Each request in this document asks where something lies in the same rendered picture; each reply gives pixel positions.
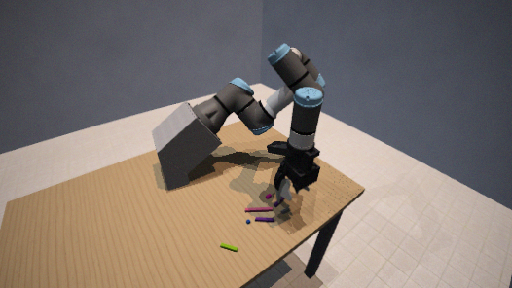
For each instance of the pink rod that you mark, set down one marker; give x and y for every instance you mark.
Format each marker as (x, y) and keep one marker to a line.
(259, 209)

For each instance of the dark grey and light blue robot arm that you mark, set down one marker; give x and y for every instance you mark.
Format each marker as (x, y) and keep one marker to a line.
(300, 87)

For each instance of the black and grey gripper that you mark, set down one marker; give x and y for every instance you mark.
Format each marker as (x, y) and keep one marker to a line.
(295, 168)

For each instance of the purple rod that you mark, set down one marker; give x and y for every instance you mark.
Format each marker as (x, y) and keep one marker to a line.
(276, 204)
(263, 219)

